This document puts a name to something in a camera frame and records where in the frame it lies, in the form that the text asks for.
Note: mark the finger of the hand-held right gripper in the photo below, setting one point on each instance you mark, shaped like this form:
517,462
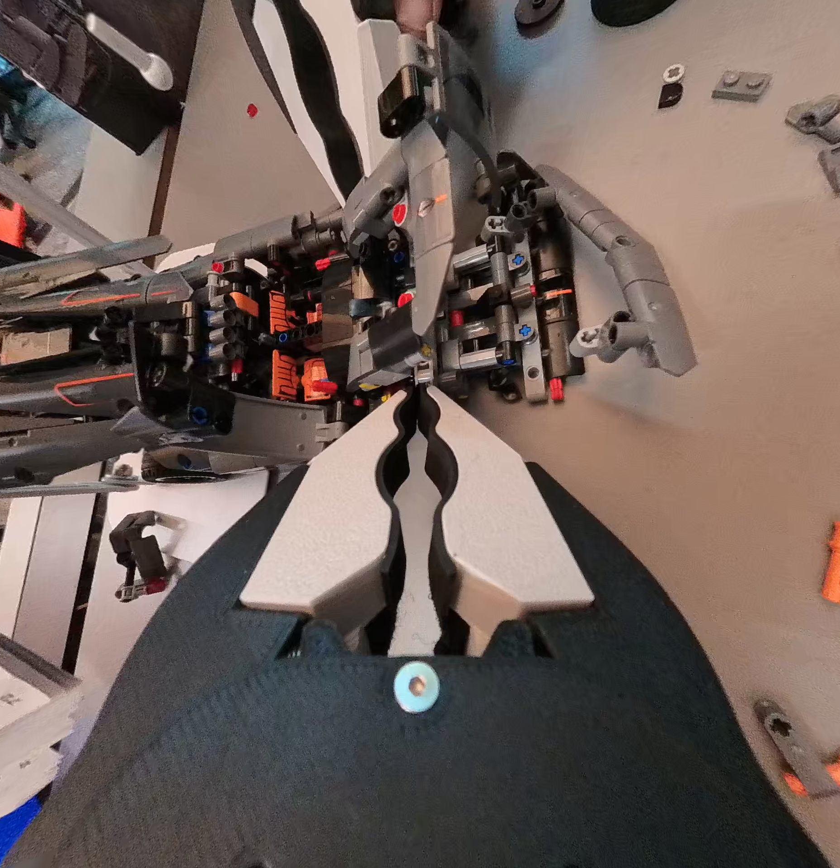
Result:
372,61
291,81

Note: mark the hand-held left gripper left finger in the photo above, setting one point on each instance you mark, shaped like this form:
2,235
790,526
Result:
311,542

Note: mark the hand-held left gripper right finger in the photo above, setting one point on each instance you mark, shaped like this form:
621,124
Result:
514,542

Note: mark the grey lego car model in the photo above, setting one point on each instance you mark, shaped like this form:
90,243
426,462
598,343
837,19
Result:
277,420

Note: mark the grey lego panel strip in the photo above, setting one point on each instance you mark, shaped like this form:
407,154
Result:
650,278

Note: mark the black lego sub-assembly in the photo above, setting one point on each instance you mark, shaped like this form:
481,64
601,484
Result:
142,556

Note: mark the dark blue lego dish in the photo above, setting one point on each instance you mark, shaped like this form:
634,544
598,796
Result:
538,10

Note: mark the black lego wheel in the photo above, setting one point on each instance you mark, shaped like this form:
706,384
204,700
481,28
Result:
630,8

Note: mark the black rounded lego piece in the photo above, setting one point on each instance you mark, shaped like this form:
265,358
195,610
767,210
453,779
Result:
669,96

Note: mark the white round lego piece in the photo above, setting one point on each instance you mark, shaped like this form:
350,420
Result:
674,72

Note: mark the orange lego pin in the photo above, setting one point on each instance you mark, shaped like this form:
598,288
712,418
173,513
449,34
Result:
838,563

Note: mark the grey two-stud lego plate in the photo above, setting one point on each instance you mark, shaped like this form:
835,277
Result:
742,85

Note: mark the grey lego connector assembly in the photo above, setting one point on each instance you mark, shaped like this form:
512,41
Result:
823,122

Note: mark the person's right hand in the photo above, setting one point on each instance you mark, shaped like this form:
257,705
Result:
416,13

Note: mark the white rounded mat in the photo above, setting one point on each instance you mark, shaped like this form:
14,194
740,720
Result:
216,508

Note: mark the grey metal bar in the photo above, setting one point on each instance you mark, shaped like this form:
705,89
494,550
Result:
47,203

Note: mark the orange box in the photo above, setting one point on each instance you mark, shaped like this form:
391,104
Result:
3,224

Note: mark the grey box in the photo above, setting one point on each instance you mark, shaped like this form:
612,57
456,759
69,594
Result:
26,719

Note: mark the grey liftarm with orange pins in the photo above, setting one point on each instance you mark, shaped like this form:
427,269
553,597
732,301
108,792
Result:
799,746

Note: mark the thin metal bracket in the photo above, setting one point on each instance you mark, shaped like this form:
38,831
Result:
54,487

